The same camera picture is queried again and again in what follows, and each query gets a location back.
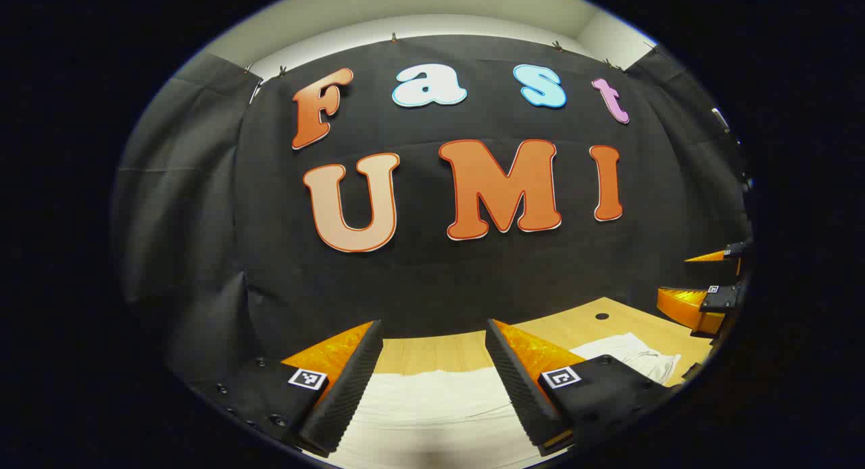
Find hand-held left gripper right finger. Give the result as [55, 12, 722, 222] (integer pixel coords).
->
[485, 318, 685, 456]

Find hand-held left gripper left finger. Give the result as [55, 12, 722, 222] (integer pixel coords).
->
[188, 319, 385, 458]

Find white jeans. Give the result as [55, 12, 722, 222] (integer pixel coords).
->
[335, 332, 682, 469]

